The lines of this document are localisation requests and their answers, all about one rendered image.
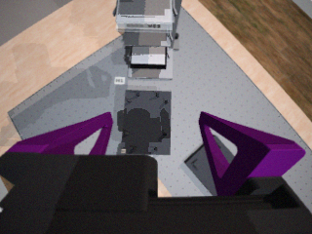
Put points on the grey perforated base plate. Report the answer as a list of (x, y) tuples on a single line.
[(205, 78)]

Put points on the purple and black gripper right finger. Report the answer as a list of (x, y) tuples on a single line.
[(259, 153)]

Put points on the grey plate hotel rack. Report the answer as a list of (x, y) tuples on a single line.
[(154, 40)]

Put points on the dark grey rectangular plate with corner brackets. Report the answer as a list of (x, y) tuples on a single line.
[(199, 165)]

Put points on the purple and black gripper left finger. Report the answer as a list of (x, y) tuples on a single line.
[(64, 140)]

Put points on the white microplate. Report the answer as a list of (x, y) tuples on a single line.
[(154, 16)]

